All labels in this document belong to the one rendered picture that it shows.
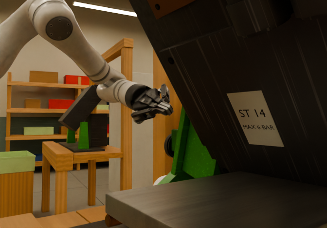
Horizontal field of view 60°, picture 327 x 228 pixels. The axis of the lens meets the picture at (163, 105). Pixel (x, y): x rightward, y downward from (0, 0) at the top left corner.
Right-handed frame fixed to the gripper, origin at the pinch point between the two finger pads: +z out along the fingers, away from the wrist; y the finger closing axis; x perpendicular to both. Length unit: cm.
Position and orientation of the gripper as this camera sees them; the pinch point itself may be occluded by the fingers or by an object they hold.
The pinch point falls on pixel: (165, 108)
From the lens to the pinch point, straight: 67.1
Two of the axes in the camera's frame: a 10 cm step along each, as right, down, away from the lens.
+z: 5.6, 2.3, -8.0
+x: 4.7, 7.1, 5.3
